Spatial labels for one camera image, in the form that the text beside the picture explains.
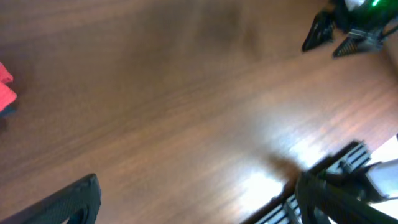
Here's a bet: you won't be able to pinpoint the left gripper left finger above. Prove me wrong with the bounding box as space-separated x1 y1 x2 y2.
1 174 101 224

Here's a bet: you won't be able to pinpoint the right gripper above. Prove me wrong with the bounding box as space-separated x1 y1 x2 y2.
302 0 397 58

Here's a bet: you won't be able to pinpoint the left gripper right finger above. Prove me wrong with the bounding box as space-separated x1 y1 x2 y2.
295 173 397 224

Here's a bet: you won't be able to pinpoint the black folded clothes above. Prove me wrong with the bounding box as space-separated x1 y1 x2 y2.
0 106 16 118

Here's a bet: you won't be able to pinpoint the red printed t-shirt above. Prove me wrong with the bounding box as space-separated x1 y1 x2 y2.
1 63 17 111

